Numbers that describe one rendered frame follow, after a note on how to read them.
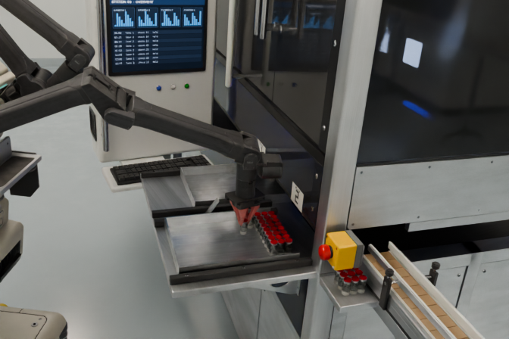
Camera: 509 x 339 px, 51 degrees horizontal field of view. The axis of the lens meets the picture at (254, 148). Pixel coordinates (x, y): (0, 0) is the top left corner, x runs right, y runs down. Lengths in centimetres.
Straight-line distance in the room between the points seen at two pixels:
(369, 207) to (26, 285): 199
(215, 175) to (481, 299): 99
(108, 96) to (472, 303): 131
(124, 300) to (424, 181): 174
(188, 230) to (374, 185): 58
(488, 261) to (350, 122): 74
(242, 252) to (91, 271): 157
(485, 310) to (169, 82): 143
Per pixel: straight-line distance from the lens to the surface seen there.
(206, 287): 143
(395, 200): 149
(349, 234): 141
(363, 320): 170
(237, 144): 140
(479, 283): 188
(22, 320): 234
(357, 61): 127
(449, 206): 161
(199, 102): 229
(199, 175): 197
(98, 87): 128
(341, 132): 131
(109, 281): 292
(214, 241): 160
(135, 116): 132
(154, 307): 274
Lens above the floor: 176
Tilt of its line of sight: 23 degrees down
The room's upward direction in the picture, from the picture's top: 4 degrees clockwise
